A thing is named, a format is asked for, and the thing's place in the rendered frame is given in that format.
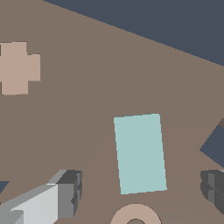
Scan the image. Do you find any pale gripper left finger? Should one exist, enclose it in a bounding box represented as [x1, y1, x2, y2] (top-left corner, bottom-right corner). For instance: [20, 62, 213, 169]
[0, 169, 83, 224]

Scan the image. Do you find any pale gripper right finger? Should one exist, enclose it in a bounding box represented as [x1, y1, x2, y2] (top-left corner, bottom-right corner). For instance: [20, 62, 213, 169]
[199, 169, 224, 215]

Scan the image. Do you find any brown slotted board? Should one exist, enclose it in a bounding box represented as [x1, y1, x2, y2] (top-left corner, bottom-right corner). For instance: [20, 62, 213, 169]
[0, 0, 224, 224]

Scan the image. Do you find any light blue rectangular block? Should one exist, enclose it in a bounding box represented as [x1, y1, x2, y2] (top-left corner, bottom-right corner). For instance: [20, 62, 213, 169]
[113, 113, 168, 195]

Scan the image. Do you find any beige cross-shaped block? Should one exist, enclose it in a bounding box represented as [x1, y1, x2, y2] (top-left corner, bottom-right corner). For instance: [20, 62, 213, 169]
[0, 41, 41, 96]

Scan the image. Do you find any beige ring-shaped block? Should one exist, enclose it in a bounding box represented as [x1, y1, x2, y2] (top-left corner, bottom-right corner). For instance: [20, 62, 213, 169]
[109, 203, 163, 224]

